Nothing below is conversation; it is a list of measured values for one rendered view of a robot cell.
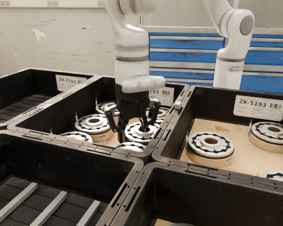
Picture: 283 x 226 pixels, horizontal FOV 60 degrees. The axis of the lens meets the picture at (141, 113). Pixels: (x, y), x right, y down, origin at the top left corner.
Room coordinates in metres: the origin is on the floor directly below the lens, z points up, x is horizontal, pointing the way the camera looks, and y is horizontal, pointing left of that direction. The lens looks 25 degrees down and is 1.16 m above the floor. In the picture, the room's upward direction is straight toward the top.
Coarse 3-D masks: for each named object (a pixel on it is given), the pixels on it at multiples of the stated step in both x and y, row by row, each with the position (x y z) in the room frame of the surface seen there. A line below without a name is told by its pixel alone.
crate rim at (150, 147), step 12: (84, 84) 0.69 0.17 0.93; (168, 84) 0.70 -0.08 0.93; (180, 84) 0.69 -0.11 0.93; (180, 96) 0.59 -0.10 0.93; (48, 108) 0.52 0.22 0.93; (24, 120) 0.46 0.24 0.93; (168, 120) 0.45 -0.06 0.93; (24, 132) 0.40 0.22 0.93; (36, 132) 0.41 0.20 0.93; (156, 132) 0.40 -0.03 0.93; (84, 144) 0.36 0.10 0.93; (96, 144) 0.36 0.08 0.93; (156, 144) 0.36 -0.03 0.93; (144, 156) 0.32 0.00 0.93
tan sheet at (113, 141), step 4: (132, 120) 0.66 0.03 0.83; (136, 120) 0.66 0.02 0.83; (116, 124) 0.63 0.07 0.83; (128, 124) 0.63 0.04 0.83; (116, 132) 0.58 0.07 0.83; (112, 136) 0.56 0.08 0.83; (116, 136) 0.56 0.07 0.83; (108, 140) 0.54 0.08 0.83; (112, 140) 0.54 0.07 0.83; (116, 140) 0.54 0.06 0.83; (104, 144) 0.52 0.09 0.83; (108, 144) 0.52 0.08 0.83; (112, 144) 0.52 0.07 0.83
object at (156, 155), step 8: (192, 88) 0.66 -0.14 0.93; (200, 88) 0.67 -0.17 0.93; (208, 88) 0.66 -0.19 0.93; (216, 88) 0.66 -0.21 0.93; (224, 88) 0.66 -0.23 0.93; (272, 96) 0.60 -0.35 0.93; (280, 96) 0.60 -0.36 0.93; (184, 104) 0.54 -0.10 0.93; (176, 112) 0.49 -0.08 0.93; (176, 120) 0.45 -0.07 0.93; (168, 128) 0.42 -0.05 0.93; (168, 136) 0.39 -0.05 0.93; (160, 144) 0.36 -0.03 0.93; (152, 152) 0.34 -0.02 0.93; (160, 152) 0.34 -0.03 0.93; (152, 160) 0.32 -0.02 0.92; (160, 160) 0.31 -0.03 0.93; (168, 160) 0.31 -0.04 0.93; (176, 160) 0.31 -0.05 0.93; (192, 168) 0.29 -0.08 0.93; (200, 168) 0.29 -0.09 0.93; (208, 168) 0.30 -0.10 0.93; (216, 168) 0.29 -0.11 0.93; (232, 176) 0.28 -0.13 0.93; (240, 176) 0.28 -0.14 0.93; (248, 176) 0.28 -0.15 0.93; (256, 176) 0.28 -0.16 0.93; (272, 184) 0.26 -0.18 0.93; (280, 184) 0.26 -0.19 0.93
